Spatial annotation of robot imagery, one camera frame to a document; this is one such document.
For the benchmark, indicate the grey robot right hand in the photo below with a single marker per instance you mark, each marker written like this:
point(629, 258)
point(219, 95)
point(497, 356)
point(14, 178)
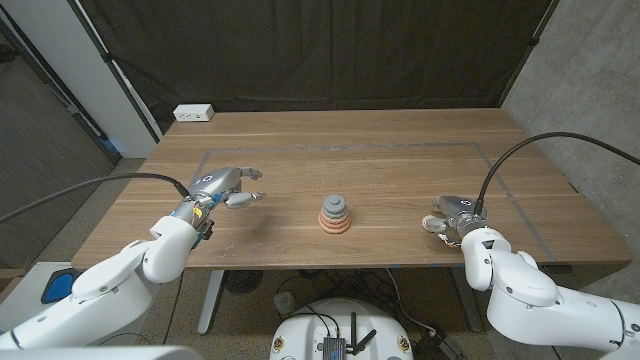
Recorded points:
point(460, 210)

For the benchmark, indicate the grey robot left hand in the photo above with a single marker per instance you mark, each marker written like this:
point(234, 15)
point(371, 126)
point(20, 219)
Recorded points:
point(220, 182)

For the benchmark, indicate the grey toy disc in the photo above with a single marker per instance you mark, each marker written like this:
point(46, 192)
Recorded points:
point(334, 202)

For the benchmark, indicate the green toy disc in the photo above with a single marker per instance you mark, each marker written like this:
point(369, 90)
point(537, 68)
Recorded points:
point(334, 215)

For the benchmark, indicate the coral red toy disc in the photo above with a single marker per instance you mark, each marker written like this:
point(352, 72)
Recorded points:
point(334, 228)

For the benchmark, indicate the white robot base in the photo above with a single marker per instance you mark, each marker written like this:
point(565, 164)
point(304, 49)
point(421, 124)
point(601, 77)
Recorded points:
point(310, 330)

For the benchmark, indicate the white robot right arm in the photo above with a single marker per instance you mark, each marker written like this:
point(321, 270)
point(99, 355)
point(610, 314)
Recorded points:
point(550, 300)

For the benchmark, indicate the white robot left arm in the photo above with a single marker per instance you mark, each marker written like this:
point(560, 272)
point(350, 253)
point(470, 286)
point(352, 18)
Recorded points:
point(115, 290)

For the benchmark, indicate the orange toy disc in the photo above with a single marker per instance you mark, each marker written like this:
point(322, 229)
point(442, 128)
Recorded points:
point(334, 232)

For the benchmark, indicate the white power strip box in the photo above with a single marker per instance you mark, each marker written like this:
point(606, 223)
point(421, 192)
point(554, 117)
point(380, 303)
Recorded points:
point(193, 112)

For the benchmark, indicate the grey table leg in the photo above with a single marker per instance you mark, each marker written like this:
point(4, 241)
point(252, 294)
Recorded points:
point(467, 310)

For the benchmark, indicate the small black floor fan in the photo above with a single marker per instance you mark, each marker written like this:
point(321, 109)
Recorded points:
point(242, 281)

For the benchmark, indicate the white table leg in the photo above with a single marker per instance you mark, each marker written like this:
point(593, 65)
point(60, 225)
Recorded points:
point(210, 305)

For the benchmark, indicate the grey tape outline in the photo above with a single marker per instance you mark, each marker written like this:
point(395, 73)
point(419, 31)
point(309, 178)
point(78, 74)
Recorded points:
point(350, 146)

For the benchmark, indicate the round grey floor object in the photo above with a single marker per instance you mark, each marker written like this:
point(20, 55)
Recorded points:
point(285, 302)

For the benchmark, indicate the black power adapter box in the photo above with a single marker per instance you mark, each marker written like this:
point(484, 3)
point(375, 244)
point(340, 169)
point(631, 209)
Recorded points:
point(435, 346)

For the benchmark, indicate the black backdrop curtain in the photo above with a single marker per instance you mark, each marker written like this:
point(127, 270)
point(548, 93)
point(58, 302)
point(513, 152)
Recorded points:
point(320, 50)

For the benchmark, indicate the black backdrop stand pole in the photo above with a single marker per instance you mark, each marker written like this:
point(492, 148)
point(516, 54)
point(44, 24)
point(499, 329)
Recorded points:
point(107, 57)
point(534, 40)

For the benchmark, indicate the grey router with black antennas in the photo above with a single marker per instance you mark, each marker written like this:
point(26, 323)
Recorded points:
point(334, 347)

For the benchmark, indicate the blue foot pedal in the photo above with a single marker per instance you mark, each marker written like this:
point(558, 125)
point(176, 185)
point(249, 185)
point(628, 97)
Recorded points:
point(57, 287)

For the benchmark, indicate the white robot torso edge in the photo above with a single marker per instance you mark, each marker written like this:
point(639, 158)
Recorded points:
point(100, 355)

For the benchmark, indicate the white floor platform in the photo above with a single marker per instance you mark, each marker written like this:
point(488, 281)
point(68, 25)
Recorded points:
point(25, 295)

